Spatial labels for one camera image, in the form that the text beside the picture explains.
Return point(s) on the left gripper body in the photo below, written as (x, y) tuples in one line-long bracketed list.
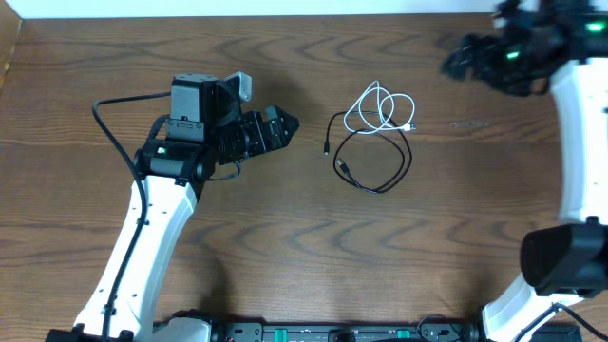
[(236, 140)]

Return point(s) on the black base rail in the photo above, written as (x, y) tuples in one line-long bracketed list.
[(433, 327)]

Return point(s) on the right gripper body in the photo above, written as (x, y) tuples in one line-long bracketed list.
[(507, 68)]

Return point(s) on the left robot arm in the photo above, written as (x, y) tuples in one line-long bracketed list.
[(168, 180)]

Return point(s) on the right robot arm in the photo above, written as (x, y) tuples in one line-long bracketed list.
[(566, 264)]

